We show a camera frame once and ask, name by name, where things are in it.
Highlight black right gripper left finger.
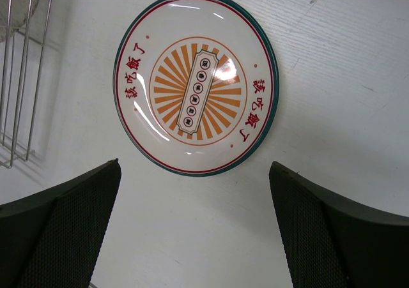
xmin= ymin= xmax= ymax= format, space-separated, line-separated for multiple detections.
xmin=1 ymin=159 xmax=121 ymax=287

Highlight silver wire dish rack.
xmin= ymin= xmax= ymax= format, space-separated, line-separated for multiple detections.
xmin=1 ymin=0 xmax=52 ymax=169

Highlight orange sunburst ceramic plate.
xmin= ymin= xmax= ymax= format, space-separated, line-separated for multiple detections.
xmin=112 ymin=0 xmax=279 ymax=177

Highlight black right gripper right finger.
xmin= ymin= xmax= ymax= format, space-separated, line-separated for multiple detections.
xmin=269 ymin=162 xmax=408 ymax=287

